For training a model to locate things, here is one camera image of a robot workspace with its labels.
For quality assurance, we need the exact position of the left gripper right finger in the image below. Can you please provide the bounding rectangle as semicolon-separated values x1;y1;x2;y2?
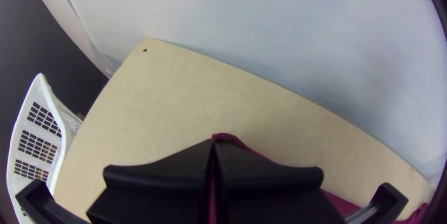
213;141;347;224

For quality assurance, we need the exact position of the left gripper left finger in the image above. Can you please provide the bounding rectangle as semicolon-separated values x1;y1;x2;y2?
86;139;214;224

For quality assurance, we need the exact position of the maroon t-shirt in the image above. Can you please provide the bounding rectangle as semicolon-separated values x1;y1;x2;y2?
208;133;431;224

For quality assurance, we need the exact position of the white laundry basket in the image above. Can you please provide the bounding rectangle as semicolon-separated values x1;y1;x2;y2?
6;73;84;224

